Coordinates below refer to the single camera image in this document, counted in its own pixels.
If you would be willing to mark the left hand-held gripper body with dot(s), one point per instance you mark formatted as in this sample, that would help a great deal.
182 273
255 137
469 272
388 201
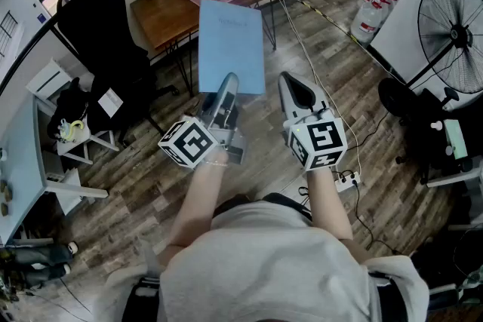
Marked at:
188 141

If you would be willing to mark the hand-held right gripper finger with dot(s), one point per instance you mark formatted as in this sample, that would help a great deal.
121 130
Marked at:
290 111
319 96

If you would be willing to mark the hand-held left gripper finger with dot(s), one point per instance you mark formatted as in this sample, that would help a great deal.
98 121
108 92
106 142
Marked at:
231 83

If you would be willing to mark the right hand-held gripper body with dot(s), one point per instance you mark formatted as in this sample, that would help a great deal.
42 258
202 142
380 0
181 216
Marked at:
320 139

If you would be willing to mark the person's left forearm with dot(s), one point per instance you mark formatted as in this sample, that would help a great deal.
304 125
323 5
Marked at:
196 200

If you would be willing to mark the person's right forearm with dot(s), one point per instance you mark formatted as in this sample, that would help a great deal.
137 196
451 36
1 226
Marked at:
328 207

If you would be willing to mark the person's left hand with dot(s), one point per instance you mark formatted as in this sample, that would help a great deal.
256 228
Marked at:
219 155

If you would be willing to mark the white power strip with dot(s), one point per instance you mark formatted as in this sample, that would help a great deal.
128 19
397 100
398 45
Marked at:
347 181

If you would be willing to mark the person's black trousers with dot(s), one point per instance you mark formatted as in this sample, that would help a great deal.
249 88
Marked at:
279 200

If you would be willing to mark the yellow black floor tape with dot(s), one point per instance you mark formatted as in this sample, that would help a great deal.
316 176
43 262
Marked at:
328 17

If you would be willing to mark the white paper sheet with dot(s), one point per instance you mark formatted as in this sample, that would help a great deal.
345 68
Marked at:
109 102

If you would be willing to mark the brown wooden table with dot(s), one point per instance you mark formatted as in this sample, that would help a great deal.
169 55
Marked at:
166 17

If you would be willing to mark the black office chair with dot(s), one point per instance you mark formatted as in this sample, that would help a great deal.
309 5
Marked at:
426 147
105 30

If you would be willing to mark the black bag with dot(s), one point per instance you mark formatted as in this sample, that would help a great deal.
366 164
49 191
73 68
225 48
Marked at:
69 102

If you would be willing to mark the pale green device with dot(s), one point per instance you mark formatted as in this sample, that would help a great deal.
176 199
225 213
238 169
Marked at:
454 139

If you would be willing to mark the person's grey shirt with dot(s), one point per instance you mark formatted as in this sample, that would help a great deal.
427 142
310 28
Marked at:
271 267

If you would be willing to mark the black floor fan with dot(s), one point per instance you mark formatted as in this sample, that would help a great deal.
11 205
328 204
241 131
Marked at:
453 34

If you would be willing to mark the white slatted box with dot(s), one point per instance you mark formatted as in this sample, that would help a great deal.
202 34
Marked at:
47 81

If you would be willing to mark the pale blue desk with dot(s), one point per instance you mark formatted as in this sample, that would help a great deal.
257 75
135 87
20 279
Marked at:
19 169

